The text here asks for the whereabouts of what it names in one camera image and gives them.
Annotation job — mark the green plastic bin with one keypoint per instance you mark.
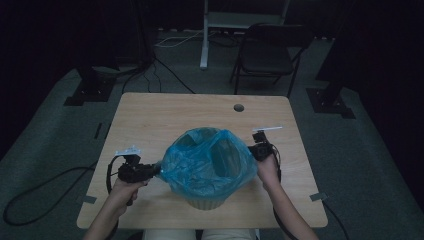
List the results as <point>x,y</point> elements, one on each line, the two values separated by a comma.
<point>206,203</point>

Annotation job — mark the blue plastic bag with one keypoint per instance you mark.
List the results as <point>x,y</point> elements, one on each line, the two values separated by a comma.
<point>200,173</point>

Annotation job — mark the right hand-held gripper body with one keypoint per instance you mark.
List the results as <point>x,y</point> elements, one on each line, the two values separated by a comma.
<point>263,150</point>

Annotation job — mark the person's left hand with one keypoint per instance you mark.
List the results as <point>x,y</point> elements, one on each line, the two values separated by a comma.
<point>125,193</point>

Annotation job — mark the black folding chair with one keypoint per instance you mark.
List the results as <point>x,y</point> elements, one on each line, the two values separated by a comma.
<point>266,60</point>

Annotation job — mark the grey tape piece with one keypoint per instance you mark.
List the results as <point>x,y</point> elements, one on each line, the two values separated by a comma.
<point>318,196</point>
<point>89,199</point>

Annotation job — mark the person's right hand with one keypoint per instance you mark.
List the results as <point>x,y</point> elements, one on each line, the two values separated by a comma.
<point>269,175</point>

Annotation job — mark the white metal desk frame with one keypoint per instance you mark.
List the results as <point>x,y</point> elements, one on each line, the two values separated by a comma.
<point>204,43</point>

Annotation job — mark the black floor strip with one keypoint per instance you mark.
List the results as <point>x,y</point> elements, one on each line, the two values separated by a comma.
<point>98,131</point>

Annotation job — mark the black stand pole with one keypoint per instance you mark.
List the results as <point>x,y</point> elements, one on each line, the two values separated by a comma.
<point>144,33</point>

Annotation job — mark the black stand base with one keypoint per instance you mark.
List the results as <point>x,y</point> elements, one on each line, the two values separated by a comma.
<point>328,101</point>
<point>91,90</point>

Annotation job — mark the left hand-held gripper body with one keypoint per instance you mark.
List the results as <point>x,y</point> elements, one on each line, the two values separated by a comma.
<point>133,172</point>

